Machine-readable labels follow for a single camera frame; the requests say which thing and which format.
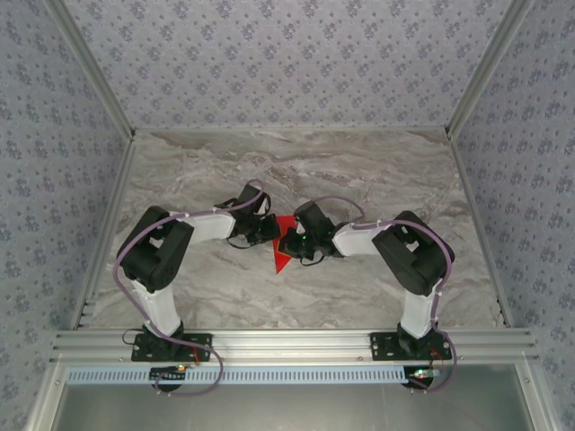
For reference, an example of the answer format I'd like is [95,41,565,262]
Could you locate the red square paper sheet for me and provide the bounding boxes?
[270,215,298,276]

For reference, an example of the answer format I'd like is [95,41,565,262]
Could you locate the small black adapter board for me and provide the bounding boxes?
[401,365,444,392]
[149,365,188,383]

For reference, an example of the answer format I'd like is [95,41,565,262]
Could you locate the aluminium mounting rail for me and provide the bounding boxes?
[49,329,540,364]

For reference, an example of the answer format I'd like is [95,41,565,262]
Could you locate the slotted pale cable duct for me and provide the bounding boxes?
[66,365,408,386]

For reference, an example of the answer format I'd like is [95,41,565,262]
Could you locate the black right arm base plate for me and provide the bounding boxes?
[367,330,453,362]

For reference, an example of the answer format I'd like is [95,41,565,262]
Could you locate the aluminium table side rail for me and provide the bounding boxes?
[69,133,138,331]
[447,129,516,327]

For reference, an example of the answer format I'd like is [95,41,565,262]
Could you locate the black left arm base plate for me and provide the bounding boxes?
[130,332,213,363]

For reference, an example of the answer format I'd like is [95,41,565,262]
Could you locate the aluminium frame post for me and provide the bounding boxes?
[44,0,137,138]
[444,0,536,136]

